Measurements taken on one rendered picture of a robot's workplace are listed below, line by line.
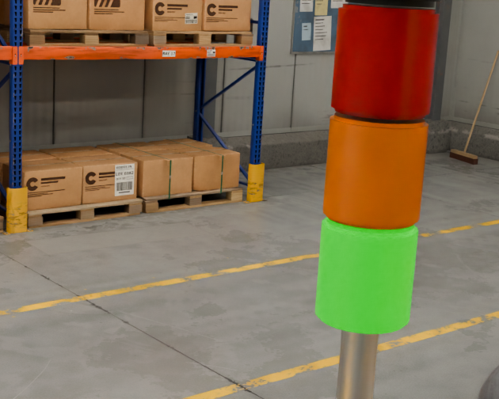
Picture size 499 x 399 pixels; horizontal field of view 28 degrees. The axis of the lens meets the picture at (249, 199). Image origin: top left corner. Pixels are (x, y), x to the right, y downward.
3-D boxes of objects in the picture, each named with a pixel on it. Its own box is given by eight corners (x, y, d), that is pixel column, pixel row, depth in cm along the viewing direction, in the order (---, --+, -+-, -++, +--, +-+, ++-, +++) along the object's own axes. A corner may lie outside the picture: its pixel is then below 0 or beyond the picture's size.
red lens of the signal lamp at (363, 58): (375, 122, 47) (385, 8, 46) (310, 107, 51) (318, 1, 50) (450, 119, 50) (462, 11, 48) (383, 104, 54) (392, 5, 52)
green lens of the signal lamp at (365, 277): (356, 341, 49) (364, 238, 48) (295, 310, 53) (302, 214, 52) (428, 326, 52) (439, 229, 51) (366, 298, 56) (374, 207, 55)
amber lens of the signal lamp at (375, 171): (365, 234, 48) (375, 127, 47) (302, 211, 52) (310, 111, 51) (439, 225, 51) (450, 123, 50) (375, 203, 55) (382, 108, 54)
